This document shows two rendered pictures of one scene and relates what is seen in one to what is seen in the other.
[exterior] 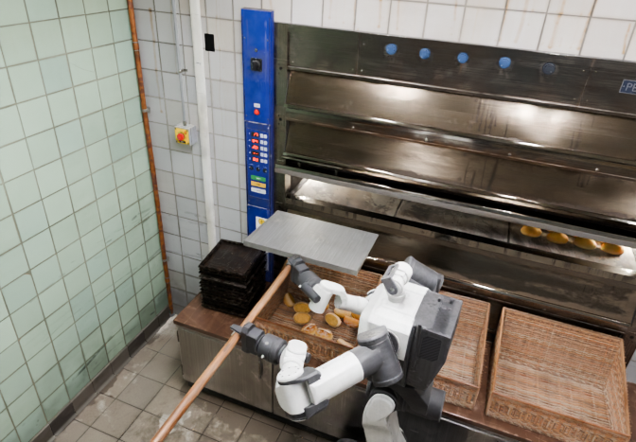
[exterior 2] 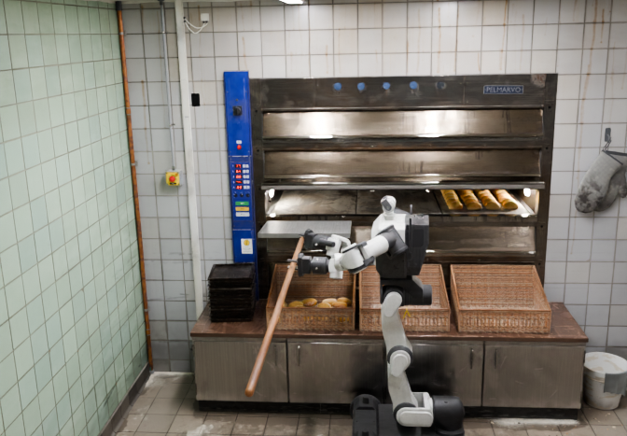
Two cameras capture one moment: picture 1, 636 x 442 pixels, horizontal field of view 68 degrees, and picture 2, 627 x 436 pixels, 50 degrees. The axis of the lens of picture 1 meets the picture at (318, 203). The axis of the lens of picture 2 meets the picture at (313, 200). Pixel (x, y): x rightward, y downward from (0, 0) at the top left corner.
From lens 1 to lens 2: 2.18 m
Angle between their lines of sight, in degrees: 20
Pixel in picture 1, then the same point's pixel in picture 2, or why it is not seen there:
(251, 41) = (232, 93)
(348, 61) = (308, 99)
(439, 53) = (370, 85)
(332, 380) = (374, 245)
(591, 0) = (454, 42)
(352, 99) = (313, 125)
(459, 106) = (390, 118)
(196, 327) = (214, 332)
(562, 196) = (468, 167)
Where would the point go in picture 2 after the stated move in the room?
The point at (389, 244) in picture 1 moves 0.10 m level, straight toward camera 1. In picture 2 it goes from (356, 236) to (358, 241)
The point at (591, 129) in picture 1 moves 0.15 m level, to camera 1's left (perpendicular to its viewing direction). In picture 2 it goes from (474, 119) to (452, 120)
